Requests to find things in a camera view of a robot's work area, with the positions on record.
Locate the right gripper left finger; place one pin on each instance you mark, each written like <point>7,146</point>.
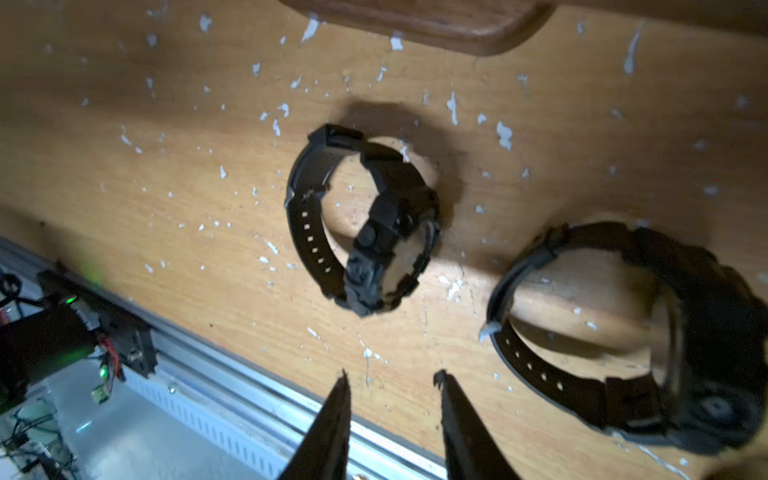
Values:
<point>323,453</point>

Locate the black watch with strap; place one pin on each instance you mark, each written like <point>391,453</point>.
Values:
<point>706,390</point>

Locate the wooden watch stand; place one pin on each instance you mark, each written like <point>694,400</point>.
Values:
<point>486,28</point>

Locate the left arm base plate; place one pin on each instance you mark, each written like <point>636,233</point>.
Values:
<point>71,322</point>

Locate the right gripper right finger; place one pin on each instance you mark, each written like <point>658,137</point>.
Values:
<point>470,451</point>

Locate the chunky black watch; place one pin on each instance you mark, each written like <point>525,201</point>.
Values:
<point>392,248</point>

